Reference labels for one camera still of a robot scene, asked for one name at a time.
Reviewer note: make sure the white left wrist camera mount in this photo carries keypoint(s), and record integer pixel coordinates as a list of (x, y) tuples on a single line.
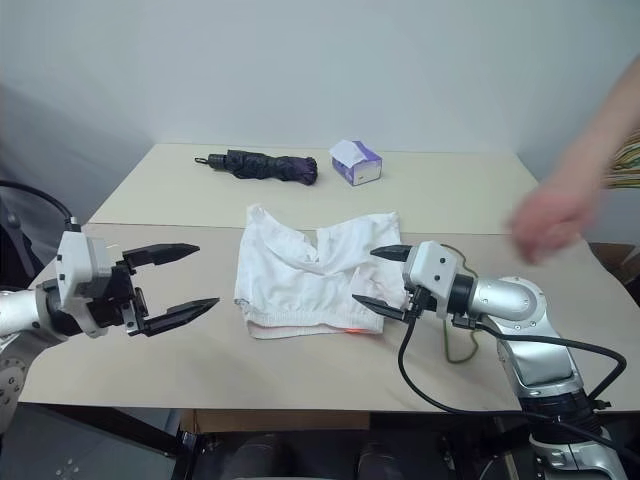
[(75, 265)]

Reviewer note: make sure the person's bare hand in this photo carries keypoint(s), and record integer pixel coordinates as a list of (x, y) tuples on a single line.
[(555, 220)]

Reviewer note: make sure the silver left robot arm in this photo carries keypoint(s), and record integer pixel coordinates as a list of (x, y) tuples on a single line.
[(15, 310)]

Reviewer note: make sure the grey metal plate with screws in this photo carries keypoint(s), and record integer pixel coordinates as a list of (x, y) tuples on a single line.
[(100, 445)]

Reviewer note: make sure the person's bare forearm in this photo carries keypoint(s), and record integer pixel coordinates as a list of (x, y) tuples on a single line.
[(600, 145)]

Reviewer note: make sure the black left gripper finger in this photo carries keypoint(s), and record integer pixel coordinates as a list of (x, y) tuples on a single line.
[(165, 254), (175, 316)]

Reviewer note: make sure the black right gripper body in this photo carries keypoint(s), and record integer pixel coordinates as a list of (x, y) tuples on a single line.
[(414, 302)]

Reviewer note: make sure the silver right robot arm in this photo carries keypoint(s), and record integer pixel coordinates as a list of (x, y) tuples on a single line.
[(505, 297)]

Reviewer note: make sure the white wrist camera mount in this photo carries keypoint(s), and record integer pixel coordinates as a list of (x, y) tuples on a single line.
[(75, 265), (435, 270)]

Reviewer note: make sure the white garment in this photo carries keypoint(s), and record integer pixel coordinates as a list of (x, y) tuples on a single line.
[(285, 280)]

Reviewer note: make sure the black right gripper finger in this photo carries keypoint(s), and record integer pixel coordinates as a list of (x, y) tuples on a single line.
[(380, 306), (395, 252)]

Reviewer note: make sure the folded black purple umbrella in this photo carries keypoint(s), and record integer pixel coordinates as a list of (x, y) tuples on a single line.
[(270, 167)]

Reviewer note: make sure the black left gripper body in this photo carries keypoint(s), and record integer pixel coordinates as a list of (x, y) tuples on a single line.
[(107, 300)]

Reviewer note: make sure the purple white tissue box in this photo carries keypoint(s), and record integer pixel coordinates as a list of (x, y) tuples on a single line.
[(367, 165)]

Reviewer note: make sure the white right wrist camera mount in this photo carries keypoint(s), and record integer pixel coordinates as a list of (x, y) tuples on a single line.
[(435, 270)]

